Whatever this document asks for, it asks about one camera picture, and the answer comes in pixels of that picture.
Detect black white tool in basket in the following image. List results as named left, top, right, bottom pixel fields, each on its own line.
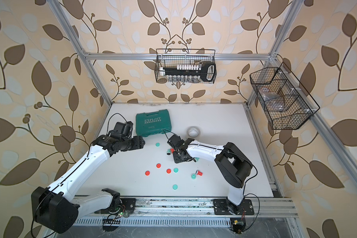
left=155, top=61, right=217, bottom=83

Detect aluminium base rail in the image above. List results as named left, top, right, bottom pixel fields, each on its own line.
left=68, top=195, right=298, bottom=227

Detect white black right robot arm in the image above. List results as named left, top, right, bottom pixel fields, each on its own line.
left=167, top=134, right=258, bottom=215

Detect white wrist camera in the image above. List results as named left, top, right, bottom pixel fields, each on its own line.
left=107, top=121, right=133, bottom=140
left=167, top=134, right=194, bottom=153

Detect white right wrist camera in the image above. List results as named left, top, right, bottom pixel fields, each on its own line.
left=167, top=134, right=194, bottom=153

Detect plastic bag in basket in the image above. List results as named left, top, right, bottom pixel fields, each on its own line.
left=259, top=87, right=285, bottom=112

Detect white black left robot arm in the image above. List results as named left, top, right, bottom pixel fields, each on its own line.
left=31, top=121, right=145, bottom=234

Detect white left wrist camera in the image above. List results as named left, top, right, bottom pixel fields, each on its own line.
left=107, top=121, right=133, bottom=140

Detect green plastic tool case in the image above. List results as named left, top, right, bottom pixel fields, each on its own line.
left=135, top=109, right=172, bottom=137

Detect black wire basket back wall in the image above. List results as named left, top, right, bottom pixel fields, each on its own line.
left=154, top=48, right=217, bottom=84

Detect aluminium cage frame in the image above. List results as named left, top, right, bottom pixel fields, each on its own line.
left=47, top=1, right=357, bottom=189

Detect clear packing tape roll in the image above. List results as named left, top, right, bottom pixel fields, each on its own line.
left=187, top=127, right=201, bottom=138

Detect black wire basket right wall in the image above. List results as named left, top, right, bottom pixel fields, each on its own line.
left=250, top=62, right=320, bottom=130

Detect black wire basket wall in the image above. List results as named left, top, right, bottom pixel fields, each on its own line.
left=154, top=48, right=217, bottom=84
left=250, top=62, right=320, bottom=130

